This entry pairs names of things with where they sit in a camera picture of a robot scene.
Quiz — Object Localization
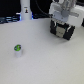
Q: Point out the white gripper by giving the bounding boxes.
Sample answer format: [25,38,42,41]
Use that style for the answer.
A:
[49,1,83,26]

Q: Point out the black kcup holder drawer box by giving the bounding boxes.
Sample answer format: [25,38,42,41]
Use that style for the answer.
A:
[50,21,75,40]

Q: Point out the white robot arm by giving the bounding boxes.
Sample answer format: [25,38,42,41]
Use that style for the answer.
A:
[49,0,84,27]

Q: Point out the black monitor left background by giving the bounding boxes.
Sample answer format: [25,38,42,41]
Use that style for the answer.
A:
[0,0,21,23]

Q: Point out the black cable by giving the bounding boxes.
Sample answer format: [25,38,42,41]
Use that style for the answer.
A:
[33,0,52,18]

